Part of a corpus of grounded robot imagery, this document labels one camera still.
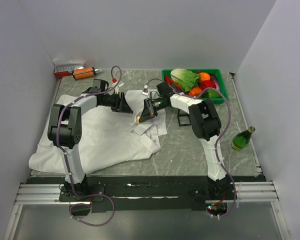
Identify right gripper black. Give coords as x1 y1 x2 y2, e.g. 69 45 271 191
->
138 98 168 123

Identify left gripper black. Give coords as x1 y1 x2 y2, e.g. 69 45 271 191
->
101 92 134 114

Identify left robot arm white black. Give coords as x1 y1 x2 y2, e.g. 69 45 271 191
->
47 79 133 201

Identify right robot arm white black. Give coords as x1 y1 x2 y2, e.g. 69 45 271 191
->
136 82 230 200

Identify toy red chili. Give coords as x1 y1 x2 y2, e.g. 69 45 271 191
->
164 75 176 88

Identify toy cabbage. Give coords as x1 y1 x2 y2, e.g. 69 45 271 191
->
170 68 201 92

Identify orange cylinder tool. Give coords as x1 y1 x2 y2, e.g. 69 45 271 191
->
72 67 100 80

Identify toy orange bell pepper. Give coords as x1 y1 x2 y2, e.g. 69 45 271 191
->
188 87 203 99

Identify toy red bell pepper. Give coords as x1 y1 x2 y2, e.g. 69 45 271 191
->
199 80 217 90

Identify toy green bell pepper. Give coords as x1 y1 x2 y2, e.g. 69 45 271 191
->
203 89 221 99

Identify toy orange fruit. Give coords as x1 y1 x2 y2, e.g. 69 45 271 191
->
198 72 211 83

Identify red white carton box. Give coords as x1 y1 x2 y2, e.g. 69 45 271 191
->
53 59 85 78

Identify green plastic basket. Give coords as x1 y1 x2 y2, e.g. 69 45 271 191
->
161 68 229 104

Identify toy purple eggplant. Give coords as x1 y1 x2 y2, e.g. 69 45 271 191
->
210 74 220 91

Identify green glass bottle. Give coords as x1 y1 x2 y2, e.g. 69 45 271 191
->
231 126 256 151

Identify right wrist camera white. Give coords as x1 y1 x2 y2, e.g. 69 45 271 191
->
141 85 152 98

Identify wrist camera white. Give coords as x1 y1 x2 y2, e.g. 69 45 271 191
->
141 85 152 98
111 78 124 94

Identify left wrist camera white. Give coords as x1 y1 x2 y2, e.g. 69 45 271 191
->
111 78 124 94

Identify small black frame stand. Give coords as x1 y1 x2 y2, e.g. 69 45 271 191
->
177 110 191 127

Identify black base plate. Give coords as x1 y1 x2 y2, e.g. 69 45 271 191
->
25 175 266 213

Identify aluminium rail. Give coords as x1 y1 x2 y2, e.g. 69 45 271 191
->
14 181 279 205

